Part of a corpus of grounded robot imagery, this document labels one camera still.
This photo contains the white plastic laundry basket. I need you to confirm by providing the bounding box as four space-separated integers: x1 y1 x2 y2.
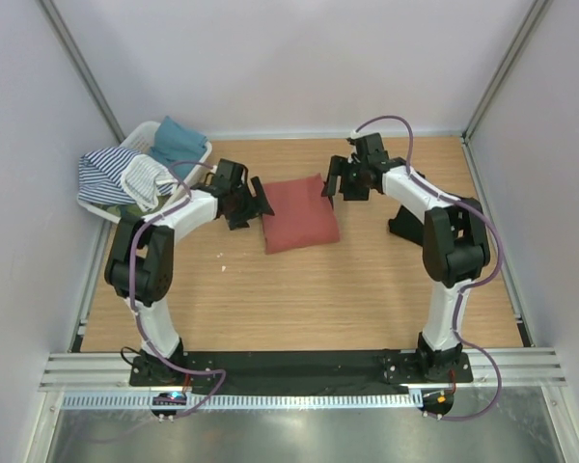
77 117 212 223

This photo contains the red tank top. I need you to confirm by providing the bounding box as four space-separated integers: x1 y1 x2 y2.
262 174 341 255

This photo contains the black tank top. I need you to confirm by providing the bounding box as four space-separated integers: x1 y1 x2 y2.
388 205 424 246

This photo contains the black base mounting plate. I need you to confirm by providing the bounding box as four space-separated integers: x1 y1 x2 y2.
129 349 473 395

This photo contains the white slotted cable duct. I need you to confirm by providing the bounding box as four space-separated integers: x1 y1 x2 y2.
62 390 423 411

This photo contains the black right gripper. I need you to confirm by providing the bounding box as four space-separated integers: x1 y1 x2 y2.
322 155 371 203

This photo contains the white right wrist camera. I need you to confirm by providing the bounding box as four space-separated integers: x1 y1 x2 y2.
348 130 364 140

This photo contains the aluminium frame post left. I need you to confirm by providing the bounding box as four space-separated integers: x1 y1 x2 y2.
37 0 125 142

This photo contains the blue white striped garment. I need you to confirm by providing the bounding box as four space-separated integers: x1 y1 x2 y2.
78 147 178 211

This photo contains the teal blue garment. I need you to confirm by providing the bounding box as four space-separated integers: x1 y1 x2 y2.
150 116 207 165

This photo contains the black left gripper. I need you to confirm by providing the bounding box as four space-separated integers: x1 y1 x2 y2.
226 177 273 231

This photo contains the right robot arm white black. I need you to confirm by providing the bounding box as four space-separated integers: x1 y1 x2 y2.
321 133 490 382

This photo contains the green camouflage garment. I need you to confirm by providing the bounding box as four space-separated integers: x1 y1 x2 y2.
94 197 168 219

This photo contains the aluminium front rail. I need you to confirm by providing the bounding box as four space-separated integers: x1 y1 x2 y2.
39 351 136 391

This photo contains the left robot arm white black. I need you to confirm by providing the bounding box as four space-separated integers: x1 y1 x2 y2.
104 159 274 386

